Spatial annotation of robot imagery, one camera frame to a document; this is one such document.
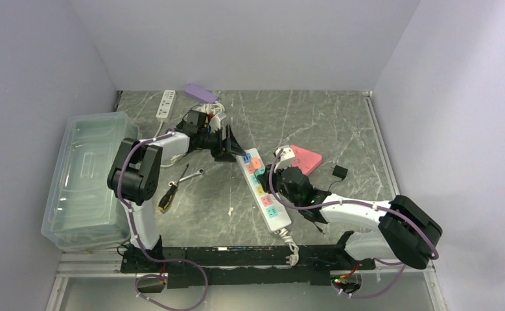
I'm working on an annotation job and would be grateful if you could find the orange plug adapter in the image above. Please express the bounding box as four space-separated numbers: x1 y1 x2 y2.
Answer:
248 157 264 173

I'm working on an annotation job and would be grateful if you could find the silver ratchet wrench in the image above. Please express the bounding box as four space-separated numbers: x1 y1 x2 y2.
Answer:
169 168 205 187

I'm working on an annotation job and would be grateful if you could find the teal plug adapter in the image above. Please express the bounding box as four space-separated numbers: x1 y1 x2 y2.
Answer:
254 167 266 177

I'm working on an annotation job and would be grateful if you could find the black base frame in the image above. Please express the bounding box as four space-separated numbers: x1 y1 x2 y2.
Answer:
120 245 375 289

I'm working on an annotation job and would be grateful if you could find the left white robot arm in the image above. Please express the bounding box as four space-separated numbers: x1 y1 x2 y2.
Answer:
107 109 245 272

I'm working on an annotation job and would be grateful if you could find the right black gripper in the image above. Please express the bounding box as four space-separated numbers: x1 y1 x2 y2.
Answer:
257 160 301 208

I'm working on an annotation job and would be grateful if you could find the black power adapter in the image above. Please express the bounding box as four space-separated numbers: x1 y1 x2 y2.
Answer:
332 165 348 180

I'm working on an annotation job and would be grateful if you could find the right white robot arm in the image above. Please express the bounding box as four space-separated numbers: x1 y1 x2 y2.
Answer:
262 165 443 270

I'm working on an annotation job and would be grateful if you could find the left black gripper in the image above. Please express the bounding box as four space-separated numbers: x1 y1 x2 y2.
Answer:
198 125 246 163

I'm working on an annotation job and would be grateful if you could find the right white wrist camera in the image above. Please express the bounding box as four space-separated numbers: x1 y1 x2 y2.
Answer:
275 145 295 170

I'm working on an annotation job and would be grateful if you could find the white long power strip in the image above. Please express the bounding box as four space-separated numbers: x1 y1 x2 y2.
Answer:
236 148 292 234

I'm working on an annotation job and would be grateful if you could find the black yellow screwdriver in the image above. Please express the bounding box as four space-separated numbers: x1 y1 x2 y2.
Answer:
158 164 189 211

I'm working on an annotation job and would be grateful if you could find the pink triangular power strip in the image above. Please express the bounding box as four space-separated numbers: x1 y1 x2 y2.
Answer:
290 145 323 176

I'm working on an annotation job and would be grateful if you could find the purple flat box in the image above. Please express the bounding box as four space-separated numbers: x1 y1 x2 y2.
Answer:
184 84 218 104

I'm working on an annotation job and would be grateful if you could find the small white power strip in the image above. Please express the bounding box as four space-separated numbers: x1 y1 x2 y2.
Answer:
156 89 176 121

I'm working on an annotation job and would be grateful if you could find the clear plastic storage bin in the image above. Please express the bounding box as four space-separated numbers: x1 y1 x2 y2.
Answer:
41 112 140 251

